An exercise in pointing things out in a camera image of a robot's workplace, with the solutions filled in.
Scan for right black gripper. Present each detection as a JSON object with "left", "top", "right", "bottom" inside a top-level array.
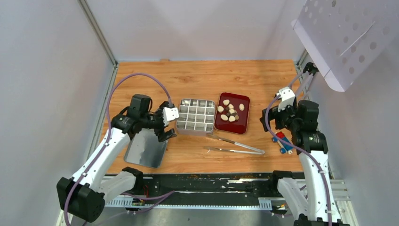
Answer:
[{"left": 259, "top": 99, "right": 299, "bottom": 132}]

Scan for metal tongs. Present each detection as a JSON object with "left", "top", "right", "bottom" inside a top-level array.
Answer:
[{"left": 204, "top": 133, "right": 266, "bottom": 156}]

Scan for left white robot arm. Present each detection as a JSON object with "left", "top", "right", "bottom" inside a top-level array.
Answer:
[{"left": 56, "top": 94, "right": 179, "bottom": 223}]

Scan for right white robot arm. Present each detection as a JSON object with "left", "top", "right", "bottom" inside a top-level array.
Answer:
[{"left": 260, "top": 100, "right": 344, "bottom": 226}]

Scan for silver compartment tin box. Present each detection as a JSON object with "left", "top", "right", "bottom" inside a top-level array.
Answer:
[{"left": 176, "top": 98, "right": 215, "bottom": 136}]

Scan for red blue toy car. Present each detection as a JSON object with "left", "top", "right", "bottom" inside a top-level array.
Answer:
[{"left": 271, "top": 131, "right": 294, "bottom": 155}]

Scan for silver tin lid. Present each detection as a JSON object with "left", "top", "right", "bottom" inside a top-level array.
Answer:
[{"left": 124, "top": 129, "right": 168, "bottom": 168}]

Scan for red rectangular tray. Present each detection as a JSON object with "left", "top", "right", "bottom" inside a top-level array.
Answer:
[{"left": 214, "top": 92, "right": 250, "bottom": 134}]

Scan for small tripod stand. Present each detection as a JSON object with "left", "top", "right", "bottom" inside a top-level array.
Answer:
[{"left": 295, "top": 62, "right": 319, "bottom": 100}]

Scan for white perforated metal panel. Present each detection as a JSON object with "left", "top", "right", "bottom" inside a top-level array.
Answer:
[{"left": 291, "top": 0, "right": 399, "bottom": 92}]

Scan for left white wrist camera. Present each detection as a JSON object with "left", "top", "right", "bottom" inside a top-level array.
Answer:
[{"left": 163, "top": 107, "right": 180, "bottom": 124}]

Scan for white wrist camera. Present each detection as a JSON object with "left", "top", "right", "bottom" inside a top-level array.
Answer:
[
  {"left": 163, "top": 107, "right": 180, "bottom": 124},
  {"left": 275, "top": 86, "right": 296, "bottom": 112}
]

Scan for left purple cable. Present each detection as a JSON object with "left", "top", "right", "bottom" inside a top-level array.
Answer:
[{"left": 63, "top": 73, "right": 173, "bottom": 226}]

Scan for purple cable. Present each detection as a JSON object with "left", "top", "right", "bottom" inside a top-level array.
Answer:
[
  {"left": 63, "top": 73, "right": 173, "bottom": 226},
  {"left": 265, "top": 72, "right": 333, "bottom": 226}
]

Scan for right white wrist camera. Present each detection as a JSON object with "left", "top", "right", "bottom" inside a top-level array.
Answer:
[{"left": 275, "top": 86, "right": 296, "bottom": 112}]

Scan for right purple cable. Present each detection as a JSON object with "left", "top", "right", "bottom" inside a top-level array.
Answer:
[{"left": 265, "top": 72, "right": 333, "bottom": 226}]

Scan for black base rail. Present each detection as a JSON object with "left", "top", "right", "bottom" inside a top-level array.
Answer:
[{"left": 103, "top": 173, "right": 312, "bottom": 208}]

